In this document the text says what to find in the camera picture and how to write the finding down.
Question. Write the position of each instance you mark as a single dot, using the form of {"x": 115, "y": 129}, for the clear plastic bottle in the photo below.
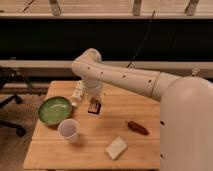
{"x": 78, "y": 93}

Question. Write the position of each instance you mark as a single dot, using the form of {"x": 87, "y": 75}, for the dark brown rectangular eraser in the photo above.
{"x": 94, "y": 106}

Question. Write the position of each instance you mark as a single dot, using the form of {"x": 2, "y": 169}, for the beige rectangular sponge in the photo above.
{"x": 116, "y": 148}

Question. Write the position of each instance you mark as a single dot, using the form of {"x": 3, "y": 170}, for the green ceramic bowl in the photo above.
{"x": 54, "y": 110}

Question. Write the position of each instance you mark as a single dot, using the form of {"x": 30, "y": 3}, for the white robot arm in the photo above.
{"x": 186, "y": 108}

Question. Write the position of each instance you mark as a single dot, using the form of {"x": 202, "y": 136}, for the white ceramic cup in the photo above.
{"x": 69, "y": 130}

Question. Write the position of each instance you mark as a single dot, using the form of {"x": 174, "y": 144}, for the red chili pepper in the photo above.
{"x": 137, "y": 128}

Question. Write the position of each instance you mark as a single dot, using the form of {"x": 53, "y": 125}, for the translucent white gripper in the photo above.
{"x": 94, "y": 93}

